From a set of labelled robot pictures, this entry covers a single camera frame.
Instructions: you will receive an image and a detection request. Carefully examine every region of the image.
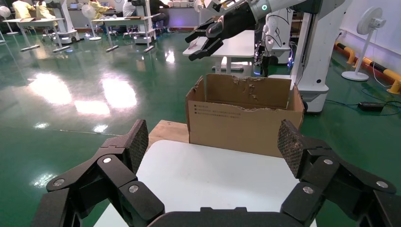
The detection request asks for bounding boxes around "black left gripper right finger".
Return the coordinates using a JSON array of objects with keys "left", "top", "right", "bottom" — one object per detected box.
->
[{"left": 277, "top": 119, "right": 401, "bottom": 227}]

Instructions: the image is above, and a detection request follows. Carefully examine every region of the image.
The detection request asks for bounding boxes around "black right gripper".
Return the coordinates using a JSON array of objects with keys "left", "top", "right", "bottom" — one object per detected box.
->
[{"left": 184, "top": 2, "right": 258, "bottom": 61}]

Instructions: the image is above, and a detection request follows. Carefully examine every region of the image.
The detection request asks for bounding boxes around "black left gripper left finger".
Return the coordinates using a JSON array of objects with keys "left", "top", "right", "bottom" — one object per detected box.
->
[{"left": 31, "top": 119, "right": 165, "bottom": 227}]

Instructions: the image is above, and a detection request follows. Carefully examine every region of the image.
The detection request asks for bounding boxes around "big torn cardboard box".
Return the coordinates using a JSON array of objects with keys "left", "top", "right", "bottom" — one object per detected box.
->
[{"left": 184, "top": 73, "right": 305, "bottom": 158}]

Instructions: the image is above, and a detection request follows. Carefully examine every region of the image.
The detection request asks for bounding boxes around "white desk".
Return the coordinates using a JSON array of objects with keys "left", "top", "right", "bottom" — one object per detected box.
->
[{"left": 183, "top": 29, "right": 256, "bottom": 76}]

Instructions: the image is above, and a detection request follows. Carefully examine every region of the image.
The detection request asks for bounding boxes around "person in black clothes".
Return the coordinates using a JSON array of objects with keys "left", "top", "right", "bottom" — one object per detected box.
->
[{"left": 149, "top": 0, "right": 170, "bottom": 28}]

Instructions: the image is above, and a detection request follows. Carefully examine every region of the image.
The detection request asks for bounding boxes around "white wheeled robot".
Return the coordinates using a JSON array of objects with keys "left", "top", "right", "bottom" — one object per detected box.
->
[
  {"left": 131, "top": 0, "right": 157, "bottom": 44},
  {"left": 47, "top": 0, "right": 81, "bottom": 44}
]

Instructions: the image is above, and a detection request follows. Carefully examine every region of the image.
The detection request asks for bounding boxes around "white work table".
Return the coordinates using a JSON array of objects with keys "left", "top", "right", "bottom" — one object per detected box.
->
[
  {"left": 91, "top": 15, "right": 162, "bottom": 53},
  {"left": 3, "top": 17, "right": 71, "bottom": 52}
]

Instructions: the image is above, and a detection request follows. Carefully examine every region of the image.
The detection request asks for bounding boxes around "person in white shirt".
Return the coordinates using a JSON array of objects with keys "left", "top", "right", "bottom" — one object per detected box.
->
[{"left": 122, "top": 0, "right": 137, "bottom": 18}]

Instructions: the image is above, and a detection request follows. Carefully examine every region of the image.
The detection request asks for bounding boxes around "black power adapter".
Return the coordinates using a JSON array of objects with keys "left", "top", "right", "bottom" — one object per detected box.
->
[{"left": 357, "top": 102, "right": 385, "bottom": 113}]

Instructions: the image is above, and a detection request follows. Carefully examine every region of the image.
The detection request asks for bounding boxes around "light wooden board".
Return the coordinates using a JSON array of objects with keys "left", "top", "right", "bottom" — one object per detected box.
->
[{"left": 147, "top": 120, "right": 190, "bottom": 148}]

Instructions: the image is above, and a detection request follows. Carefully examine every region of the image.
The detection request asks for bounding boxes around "person in yellow clothes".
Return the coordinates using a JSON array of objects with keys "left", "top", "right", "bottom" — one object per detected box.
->
[
  {"left": 88, "top": 0, "right": 114, "bottom": 20},
  {"left": 35, "top": 0, "right": 57, "bottom": 19},
  {"left": 12, "top": 0, "right": 36, "bottom": 19}
]

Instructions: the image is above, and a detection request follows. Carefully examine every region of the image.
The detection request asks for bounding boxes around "white robot torso column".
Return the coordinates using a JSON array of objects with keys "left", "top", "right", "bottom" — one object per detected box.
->
[{"left": 268, "top": 0, "right": 355, "bottom": 114}]

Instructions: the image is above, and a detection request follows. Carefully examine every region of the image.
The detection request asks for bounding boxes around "white standing fan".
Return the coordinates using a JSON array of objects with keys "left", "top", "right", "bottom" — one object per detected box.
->
[
  {"left": 341, "top": 7, "right": 386, "bottom": 82},
  {"left": 80, "top": 4, "right": 103, "bottom": 42},
  {"left": 0, "top": 6, "right": 19, "bottom": 36}
]

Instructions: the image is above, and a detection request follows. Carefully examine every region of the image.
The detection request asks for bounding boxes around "yellow black floor barrier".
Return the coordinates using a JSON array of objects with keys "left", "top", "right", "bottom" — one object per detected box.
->
[{"left": 333, "top": 41, "right": 401, "bottom": 95}]

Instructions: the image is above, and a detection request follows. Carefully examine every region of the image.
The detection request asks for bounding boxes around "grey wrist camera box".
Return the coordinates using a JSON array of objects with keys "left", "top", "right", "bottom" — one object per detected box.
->
[{"left": 203, "top": 0, "right": 251, "bottom": 13}]

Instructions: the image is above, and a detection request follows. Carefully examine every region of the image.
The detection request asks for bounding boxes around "black floor cable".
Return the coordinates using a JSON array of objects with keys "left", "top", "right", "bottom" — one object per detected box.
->
[{"left": 325, "top": 87, "right": 401, "bottom": 117}]

